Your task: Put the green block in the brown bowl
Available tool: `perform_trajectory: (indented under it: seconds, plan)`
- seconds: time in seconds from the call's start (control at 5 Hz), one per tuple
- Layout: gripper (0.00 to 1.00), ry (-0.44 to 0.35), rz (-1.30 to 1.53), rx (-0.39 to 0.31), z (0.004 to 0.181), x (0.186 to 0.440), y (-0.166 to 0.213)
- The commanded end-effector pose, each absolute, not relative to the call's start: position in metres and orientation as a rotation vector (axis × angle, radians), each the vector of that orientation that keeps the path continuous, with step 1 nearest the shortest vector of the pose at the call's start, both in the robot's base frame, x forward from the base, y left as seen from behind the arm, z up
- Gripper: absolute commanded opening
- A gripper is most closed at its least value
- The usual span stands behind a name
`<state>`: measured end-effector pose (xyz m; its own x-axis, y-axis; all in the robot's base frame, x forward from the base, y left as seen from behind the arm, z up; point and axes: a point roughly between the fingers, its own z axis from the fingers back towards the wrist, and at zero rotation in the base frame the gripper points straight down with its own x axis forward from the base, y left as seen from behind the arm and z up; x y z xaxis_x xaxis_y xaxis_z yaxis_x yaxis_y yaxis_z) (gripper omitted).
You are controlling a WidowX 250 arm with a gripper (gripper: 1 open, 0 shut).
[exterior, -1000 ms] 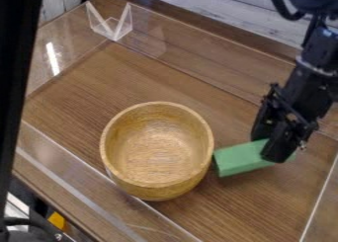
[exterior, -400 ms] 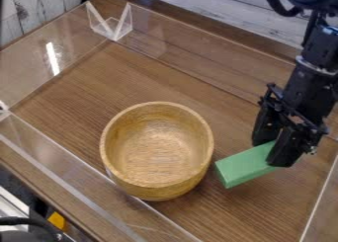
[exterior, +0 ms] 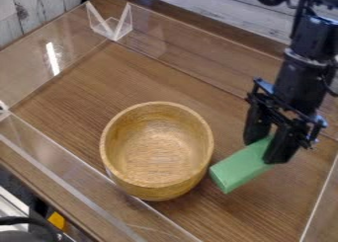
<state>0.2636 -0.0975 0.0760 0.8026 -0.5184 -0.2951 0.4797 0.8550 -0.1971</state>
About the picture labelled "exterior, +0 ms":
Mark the clear acrylic front wall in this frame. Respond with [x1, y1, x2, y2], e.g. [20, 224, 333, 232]
[0, 110, 202, 242]

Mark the brown wooden bowl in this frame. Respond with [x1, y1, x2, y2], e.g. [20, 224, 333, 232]
[99, 101, 215, 202]

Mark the clear acrylic corner bracket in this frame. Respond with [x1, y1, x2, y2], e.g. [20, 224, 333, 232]
[86, 1, 134, 41]

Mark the black cable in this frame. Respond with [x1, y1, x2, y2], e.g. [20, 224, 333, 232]
[0, 215, 63, 242]

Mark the green rectangular block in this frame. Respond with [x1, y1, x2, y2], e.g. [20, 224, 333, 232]
[209, 136, 273, 194]

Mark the yellow tag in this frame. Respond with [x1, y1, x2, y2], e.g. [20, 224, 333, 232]
[48, 211, 66, 231]

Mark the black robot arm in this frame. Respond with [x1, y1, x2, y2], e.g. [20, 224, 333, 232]
[243, 0, 338, 164]

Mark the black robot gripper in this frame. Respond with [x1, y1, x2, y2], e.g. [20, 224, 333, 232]
[243, 49, 337, 165]

